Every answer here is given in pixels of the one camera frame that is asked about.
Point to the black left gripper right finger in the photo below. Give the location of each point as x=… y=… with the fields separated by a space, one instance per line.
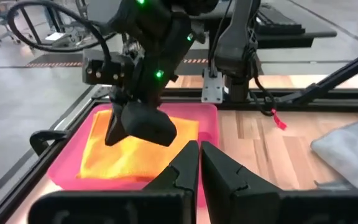
x=244 y=202

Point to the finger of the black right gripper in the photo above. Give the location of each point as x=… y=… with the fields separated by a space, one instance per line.
x=114 y=130
x=148 y=124

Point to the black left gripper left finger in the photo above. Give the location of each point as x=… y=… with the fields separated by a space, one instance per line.
x=166 y=202

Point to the orange microfiber towel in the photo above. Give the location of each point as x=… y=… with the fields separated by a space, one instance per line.
x=129 y=155

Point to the grey microfiber towel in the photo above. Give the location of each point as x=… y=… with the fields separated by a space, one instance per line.
x=350 y=155

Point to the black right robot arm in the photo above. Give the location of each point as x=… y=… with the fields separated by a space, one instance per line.
x=235 y=46

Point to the pink plastic tray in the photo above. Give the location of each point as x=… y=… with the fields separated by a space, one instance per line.
x=70 y=161

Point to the small red tag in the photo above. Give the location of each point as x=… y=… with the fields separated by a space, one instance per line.
x=279 y=122

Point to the backlit computer keyboard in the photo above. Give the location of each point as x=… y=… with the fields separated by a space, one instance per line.
x=278 y=23

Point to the dark grey side desk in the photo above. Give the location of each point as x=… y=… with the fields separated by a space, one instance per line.
x=315 y=35

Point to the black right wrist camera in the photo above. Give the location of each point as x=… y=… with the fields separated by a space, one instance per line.
x=104 y=68

